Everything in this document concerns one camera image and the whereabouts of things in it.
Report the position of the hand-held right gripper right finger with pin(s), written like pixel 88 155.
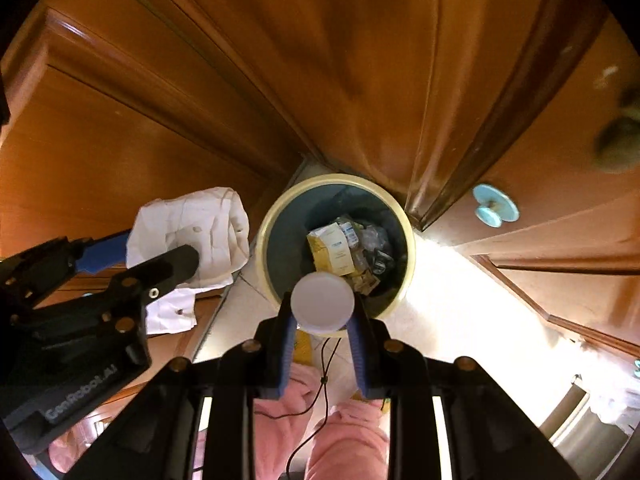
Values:
pixel 359 355

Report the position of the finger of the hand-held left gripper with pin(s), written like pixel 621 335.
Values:
pixel 105 252
pixel 170 267

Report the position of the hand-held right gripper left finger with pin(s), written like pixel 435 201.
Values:
pixel 286 345

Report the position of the small white plastic bottle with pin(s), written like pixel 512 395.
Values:
pixel 322 302

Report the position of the white paper bag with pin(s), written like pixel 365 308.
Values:
pixel 210 220

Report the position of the cream rimmed trash bin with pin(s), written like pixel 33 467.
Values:
pixel 285 240

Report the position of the yellow flat item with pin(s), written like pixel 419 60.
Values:
pixel 304 347

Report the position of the person's pink pants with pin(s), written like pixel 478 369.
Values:
pixel 345 440

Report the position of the wooden cabinet door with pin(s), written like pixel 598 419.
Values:
pixel 550 200
pixel 100 125
pixel 350 60

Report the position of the light blue round knob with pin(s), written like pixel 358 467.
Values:
pixel 492 200

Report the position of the stainless steel appliance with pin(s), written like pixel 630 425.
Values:
pixel 575 420

